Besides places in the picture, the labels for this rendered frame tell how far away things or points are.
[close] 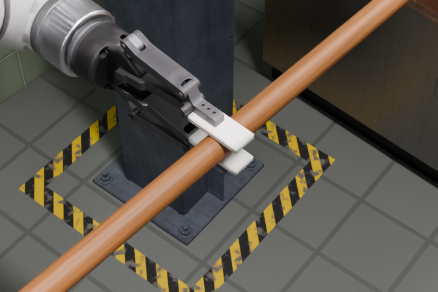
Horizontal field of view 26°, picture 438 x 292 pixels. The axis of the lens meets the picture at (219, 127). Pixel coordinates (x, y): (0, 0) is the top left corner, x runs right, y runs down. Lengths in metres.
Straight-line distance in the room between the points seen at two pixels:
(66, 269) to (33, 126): 1.74
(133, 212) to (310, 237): 1.47
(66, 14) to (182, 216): 1.36
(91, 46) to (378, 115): 1.45
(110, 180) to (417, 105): 0.80
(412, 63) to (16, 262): 1.06
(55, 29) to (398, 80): 1.34
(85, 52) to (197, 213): 1.37
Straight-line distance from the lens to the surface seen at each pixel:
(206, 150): 0.99
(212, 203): 2.43
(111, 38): 1.07
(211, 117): 0.99
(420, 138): 2.39
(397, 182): 2.52
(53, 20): 1.10
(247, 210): 2.43
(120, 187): 2.47
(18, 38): 1.13
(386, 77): 2.33
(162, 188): 0.96
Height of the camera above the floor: 1.98
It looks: 50 degrees down
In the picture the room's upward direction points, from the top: straight up
